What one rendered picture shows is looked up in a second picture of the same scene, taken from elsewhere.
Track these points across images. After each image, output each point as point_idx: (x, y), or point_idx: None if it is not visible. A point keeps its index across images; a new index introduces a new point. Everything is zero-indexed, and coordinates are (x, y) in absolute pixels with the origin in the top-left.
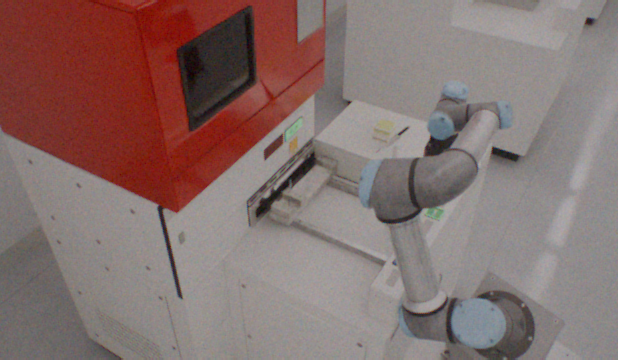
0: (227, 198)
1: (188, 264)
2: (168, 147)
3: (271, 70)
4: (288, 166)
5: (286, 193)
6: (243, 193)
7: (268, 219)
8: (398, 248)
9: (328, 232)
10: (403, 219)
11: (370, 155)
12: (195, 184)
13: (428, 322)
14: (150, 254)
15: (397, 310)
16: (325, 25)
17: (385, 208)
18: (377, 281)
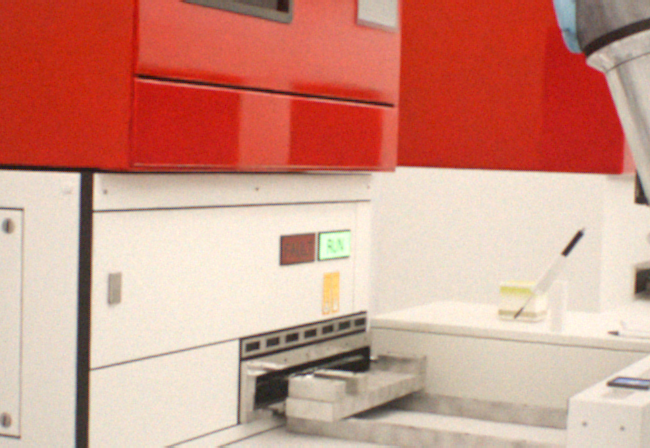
0: (206, 285)
1: (114, 386)
2: None
3: (314, 26)
4: (320, 334)
5: (321, 372)
6: (235, 309)
7: (278, 432)
8: (647, 114)
9: (430, 428)
10: None
11: (501, 327)
12: (170, 132)
13: None
14: (24, 359)
15: None
16: (400, 35)
17: (613, 1)
18: (582, 395)
